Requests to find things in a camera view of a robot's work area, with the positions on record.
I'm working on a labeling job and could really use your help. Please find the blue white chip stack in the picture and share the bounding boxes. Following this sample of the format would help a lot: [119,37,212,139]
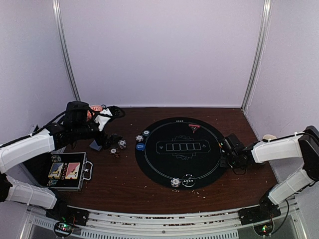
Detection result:
[118,139,127,149]

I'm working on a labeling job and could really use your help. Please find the blue white chips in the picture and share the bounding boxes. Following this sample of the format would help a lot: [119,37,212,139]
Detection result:
[170,178,181,188]
[135,134,144,142]

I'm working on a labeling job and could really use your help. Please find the blue small blind button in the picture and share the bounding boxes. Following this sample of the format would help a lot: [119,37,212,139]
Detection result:
[136,143,146,151]

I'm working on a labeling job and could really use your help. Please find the green white chips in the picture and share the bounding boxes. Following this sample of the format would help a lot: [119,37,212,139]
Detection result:
[142,130,150,136]

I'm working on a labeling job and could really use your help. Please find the red black all-in triangle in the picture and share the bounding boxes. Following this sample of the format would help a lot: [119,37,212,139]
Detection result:
[188,124,200,133]

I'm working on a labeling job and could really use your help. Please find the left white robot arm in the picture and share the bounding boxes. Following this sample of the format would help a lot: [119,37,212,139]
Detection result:
[0,101,126,221]

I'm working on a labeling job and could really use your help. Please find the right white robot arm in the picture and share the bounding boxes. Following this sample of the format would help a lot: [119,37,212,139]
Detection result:
[219,125,319,220]

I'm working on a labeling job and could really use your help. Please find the red black chip stack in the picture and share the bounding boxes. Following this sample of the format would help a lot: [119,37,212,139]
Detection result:
[110,148,120,158]

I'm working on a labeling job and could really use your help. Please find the blue card deck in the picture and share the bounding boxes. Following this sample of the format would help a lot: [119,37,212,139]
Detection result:
[89,140,102,151]

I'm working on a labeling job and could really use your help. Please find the white green paper cup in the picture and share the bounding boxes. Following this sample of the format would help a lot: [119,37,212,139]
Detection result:
[263,134,277,141]

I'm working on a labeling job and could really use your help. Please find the red white patterned bowl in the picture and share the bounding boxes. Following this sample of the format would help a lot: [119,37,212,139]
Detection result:
[87,105,103,119]

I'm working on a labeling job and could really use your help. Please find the round black poker mat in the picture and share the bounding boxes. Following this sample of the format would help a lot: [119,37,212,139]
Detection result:
[135,117,226,190]

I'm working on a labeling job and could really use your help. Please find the red card box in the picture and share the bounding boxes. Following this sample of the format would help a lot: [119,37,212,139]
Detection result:
[65,162,81,180]

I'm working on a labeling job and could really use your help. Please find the aluminium poker case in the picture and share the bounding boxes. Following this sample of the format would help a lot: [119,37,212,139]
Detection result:
[39,152,93,192]

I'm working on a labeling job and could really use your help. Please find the chips in case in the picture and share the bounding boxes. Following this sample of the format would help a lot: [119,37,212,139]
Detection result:
[51,154,62,163]

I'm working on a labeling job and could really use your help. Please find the yellow blue card box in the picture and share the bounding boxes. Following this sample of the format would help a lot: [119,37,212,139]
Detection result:
[48,162,64,179]

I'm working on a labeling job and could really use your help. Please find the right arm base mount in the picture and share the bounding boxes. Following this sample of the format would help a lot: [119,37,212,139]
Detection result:
[238,206,281,225]

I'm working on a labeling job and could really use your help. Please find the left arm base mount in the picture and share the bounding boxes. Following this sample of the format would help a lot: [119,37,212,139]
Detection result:
[45,206,89,226]

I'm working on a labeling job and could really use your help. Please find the aluminium front rail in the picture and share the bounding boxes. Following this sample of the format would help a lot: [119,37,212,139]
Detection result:
[19,208,310,239]

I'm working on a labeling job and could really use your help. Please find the left aluminium frame post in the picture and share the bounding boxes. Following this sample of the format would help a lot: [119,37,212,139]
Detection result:
[52,0,81,101]

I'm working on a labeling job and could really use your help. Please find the aluminium frame post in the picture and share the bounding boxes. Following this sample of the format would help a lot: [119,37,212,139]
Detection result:
[241,0,272,112]
[52,0,81,101]

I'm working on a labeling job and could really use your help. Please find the right aluminium frame post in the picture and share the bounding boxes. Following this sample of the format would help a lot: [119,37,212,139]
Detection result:
[241,0,272,112]

